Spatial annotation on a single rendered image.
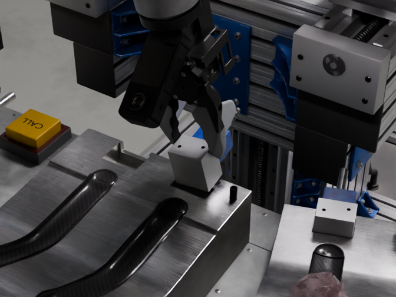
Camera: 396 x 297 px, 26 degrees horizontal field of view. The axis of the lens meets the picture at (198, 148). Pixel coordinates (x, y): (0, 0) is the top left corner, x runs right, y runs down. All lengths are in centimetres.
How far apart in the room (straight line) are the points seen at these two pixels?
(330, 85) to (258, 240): 24
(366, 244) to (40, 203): 41
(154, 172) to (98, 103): 171
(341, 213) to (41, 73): 203
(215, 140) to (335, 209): 18
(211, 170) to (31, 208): 23
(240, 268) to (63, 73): 194
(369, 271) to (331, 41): 33
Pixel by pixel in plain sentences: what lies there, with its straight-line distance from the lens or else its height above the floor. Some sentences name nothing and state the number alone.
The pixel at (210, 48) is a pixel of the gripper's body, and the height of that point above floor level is 109.
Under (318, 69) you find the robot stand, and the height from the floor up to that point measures 95.
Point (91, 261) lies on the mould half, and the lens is 102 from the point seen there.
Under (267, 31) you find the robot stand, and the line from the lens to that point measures 140.
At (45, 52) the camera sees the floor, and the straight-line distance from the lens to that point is 311.
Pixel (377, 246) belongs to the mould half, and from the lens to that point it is 109.
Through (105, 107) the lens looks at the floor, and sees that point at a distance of 280.
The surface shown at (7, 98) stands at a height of 93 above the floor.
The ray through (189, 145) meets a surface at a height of 95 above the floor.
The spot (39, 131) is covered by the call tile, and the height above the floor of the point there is 84.
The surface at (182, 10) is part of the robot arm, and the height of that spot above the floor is 115.
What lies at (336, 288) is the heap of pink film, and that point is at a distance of 96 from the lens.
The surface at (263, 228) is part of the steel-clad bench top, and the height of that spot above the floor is 80.
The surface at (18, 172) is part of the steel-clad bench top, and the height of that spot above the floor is 80.
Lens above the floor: 161
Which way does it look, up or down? 38 degrees down
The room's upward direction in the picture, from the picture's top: straight up
